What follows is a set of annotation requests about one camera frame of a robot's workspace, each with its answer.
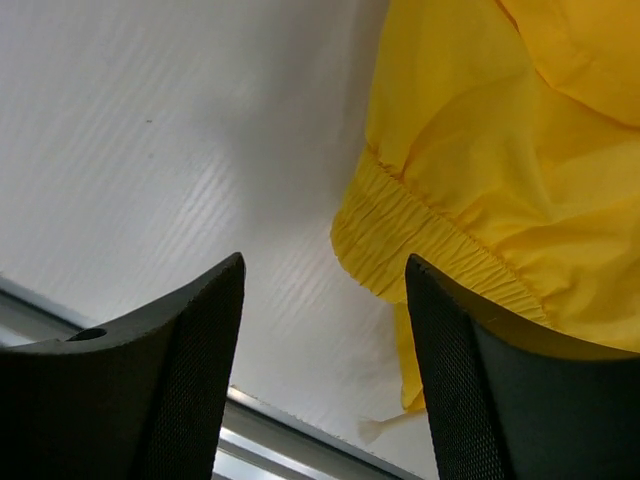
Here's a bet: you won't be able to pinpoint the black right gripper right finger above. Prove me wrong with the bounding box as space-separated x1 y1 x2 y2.
405 255 639 479

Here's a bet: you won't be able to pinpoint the aluminium front rail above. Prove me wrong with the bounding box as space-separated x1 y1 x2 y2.
1 278 417 479

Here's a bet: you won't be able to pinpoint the yellow shorts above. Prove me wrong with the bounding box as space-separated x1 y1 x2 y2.
331 1 639 412

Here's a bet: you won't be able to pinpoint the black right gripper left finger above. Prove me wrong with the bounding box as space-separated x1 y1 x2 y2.
1 253 245 479

